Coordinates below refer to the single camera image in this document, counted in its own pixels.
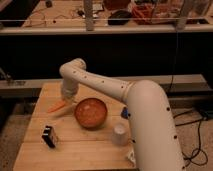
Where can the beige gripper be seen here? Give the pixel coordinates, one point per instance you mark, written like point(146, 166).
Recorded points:
point(68, 108)

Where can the orange pepper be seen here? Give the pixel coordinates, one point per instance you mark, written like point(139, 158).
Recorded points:
point(56, 106)

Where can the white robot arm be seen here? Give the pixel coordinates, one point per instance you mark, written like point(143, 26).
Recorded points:
point(155, 140)

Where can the orange ceramic bowl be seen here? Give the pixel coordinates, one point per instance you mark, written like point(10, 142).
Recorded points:
point(91, 113)

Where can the black and white box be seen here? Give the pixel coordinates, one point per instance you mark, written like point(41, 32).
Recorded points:
point(49, 136)

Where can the white paper cup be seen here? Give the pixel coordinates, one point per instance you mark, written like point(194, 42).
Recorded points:
point(119, 135)

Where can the blue sponge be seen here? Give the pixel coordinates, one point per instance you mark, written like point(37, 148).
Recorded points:
point(124, 113)

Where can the white plastic bottle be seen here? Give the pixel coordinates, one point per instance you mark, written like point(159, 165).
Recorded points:
point(131, 157)

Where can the black object on bench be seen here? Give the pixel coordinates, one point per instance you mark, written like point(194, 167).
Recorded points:
point(120, 17)

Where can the orange basket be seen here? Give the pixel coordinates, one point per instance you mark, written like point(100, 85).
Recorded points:
point(142, 14)

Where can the grey metal post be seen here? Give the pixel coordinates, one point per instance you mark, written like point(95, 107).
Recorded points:
point(184, 12)
point(88, 15)

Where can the grey metal post right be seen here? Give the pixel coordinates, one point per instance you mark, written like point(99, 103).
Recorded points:
point(184, 12)

